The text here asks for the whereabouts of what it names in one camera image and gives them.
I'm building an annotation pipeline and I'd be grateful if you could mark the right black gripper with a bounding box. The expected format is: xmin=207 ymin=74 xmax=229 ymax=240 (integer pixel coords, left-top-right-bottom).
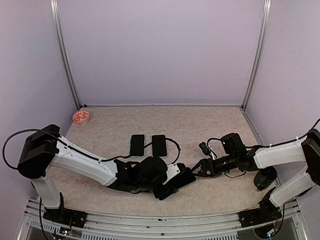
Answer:
xmin=189 ymin=152 xmax=238 ymax=177

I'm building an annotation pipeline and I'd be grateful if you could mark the black phone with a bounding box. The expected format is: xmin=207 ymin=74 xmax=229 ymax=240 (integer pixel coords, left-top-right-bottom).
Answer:
xmin=152 ymin=135 xmax=168 ymax=157
xmin=129 ymin=134 xmax=145 ymax=157
xmin=172 ymin=172 xmax=196 ymax=190

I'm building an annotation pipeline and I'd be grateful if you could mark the lilac phone case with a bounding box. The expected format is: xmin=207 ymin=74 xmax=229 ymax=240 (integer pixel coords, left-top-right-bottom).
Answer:
xmin=151 ymin=134 xmax=169 ymax=159

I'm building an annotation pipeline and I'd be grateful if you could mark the light blue phone case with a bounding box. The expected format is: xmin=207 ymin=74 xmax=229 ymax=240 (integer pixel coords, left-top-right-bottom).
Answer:
xmin=128 ymin=134 xmax=146 ymax=159

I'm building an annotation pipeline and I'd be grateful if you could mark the black phone case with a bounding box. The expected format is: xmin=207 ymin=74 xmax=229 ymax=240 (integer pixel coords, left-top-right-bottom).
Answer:
xmin=152 ymin=185 xmax=179 ymax=201

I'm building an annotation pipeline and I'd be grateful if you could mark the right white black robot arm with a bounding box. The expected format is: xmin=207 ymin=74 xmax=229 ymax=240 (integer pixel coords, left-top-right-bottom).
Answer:
xmin=191 ymin=129 xmax=320 ymax=228

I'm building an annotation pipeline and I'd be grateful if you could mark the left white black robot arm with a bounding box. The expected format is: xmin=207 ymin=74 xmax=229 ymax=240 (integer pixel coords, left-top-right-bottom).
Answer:
xmin=17 ymin=124 xmax=168 ymax=228

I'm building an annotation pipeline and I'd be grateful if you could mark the black cup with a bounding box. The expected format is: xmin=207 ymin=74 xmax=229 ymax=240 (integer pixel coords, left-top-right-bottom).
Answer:
xmin=253 ymin=166 xmax=278 ymax=191

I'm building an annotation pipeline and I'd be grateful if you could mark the red white patterned bowl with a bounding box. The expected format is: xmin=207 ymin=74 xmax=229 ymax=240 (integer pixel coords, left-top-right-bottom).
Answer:
xmin=72 ymin=109 xmax=91 ymax=125

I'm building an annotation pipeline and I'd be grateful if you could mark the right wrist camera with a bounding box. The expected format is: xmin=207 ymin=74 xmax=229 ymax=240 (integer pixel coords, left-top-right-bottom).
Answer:
xmin=198 ymin=142 xmax=217 ymax=160

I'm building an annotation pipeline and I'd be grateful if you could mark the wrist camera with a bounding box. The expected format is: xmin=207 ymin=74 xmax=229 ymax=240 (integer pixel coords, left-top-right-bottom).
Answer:
xmin=198 ymin=142 xmax=217 ymax=160
xmin=162 ymin=163 xmax=187 ymax=185

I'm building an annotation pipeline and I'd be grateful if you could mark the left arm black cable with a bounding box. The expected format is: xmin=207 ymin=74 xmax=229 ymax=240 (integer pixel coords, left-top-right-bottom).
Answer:
xmin=2 ymin=128 xmax=182 ymax=240

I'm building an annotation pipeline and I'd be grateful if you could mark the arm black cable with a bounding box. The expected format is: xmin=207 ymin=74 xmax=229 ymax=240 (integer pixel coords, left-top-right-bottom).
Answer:
xmin=2 ymin=128 xmax=182 ymax=240
xmin=206 ymin=117 xmax=320 ymax=226

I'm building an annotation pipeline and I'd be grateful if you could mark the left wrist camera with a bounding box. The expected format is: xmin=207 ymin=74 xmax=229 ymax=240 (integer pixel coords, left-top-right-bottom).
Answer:
xmin=162 ymin=163 xmax=187 ymax=185

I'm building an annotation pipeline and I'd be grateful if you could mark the front aluminium rail base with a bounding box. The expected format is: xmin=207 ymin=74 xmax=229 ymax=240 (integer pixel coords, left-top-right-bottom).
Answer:
xmin=15 ymin=199 xmax=309 ymax=240

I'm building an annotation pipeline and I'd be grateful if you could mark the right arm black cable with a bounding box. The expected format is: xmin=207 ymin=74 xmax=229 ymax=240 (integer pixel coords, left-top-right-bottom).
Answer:
xmin=206 ymin=117 xmax=320 ymax=226

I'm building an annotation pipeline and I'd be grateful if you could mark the right aluminium frame post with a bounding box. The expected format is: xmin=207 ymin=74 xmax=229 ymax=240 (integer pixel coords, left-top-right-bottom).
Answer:
xmin=241 ymin=0 xmax=272 ymax=112

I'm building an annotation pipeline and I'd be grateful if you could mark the aluminium frame post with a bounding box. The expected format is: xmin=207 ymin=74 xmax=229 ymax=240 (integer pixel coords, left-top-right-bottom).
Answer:
xmin=50 ymin=0 xmax=82 ymax=110
xmin=241 ymin=0 xmax=272 ymax=112

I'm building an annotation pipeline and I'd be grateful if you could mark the left aluminium frame post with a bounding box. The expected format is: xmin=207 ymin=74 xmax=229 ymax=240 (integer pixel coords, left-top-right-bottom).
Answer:
xmin=50 ymin=0 xmax=82 ymax=110

